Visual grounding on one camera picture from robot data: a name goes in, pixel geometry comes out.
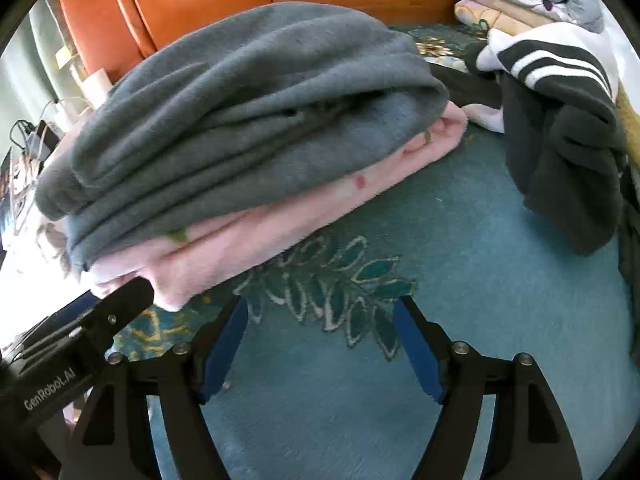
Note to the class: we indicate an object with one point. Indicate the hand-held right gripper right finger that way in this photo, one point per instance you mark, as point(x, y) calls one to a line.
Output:
point(417, 355)

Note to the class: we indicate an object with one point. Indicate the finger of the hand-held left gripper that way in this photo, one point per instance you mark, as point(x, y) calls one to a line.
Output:
point(127, 302)

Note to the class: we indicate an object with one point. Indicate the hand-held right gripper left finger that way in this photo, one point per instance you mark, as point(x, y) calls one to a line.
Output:
point(225, 350)

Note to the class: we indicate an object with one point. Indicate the pink fleece garment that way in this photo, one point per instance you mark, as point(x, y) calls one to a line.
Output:
point(250, 255)

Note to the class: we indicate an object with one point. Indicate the grey fleece garment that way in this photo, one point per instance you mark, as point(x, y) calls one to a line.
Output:
point(250, 110)

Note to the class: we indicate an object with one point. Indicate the green floral blanket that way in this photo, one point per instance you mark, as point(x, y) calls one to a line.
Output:
point(475, 310)

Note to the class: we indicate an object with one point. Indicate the black white striped jacket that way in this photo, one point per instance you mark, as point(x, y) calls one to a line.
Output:
point(565, 160)

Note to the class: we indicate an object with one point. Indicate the orange leather headboard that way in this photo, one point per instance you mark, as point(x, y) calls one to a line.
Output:
point(210, 5)

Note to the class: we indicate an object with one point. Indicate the mustard yellow cloth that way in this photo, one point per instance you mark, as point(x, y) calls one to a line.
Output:
point(629, 107)

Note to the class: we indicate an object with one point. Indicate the pink beige folded cloth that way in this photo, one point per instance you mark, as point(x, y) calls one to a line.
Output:
point(500, 12)

